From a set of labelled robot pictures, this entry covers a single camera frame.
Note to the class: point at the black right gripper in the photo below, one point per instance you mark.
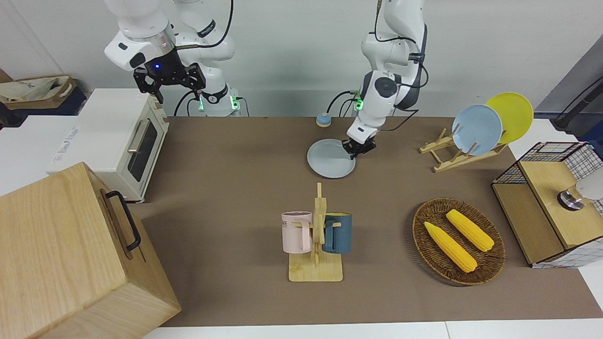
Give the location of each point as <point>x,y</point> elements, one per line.
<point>169,70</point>

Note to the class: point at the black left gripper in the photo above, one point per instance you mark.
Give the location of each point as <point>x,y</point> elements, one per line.
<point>362,144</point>

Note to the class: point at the gray round plate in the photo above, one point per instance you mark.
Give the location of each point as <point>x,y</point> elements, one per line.
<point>327,162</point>

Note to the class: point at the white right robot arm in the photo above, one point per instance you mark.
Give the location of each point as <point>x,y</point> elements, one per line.
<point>141,28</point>

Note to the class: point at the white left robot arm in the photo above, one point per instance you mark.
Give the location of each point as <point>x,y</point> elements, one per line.
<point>386,89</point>

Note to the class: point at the wooden plate rack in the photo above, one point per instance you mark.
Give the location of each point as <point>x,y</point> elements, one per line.
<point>452,162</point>

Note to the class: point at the light blue plate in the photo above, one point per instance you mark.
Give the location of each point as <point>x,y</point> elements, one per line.
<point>476,129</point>

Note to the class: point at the yellow plate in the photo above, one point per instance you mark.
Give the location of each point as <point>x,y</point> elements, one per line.
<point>513,113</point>

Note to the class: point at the blue service bell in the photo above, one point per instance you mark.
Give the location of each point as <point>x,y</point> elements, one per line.
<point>323,120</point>

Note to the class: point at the cream toaster oven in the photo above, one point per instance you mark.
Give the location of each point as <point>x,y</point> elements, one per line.
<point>113,132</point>

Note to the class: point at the dark blue mug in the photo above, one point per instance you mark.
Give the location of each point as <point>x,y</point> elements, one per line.
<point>340,233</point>

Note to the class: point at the pink mug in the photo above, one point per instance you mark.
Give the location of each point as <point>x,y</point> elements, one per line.
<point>294,233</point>

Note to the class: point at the dark storage box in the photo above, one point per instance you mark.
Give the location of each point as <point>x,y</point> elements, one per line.
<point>70,106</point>

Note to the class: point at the wooden mug rack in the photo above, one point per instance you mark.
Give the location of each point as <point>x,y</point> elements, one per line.
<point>315,273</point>

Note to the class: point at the yellow corn cob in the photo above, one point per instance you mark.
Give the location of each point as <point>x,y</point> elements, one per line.
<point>471,230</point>
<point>450,247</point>

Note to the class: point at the beige cloth bag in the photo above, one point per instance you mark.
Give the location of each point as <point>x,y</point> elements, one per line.
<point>33,89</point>

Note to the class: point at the white printed box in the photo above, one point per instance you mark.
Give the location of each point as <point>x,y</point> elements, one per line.
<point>33,150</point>

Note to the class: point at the brown wicker basket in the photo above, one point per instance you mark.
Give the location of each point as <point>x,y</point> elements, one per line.
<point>490,263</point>

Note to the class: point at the wooden drawer cabinet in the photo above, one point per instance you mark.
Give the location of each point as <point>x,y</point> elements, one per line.
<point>61,263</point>

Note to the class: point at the black pole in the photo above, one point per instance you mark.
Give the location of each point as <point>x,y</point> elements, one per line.
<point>579,106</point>

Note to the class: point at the silver white camera head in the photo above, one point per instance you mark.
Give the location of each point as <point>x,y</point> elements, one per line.
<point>582,193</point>

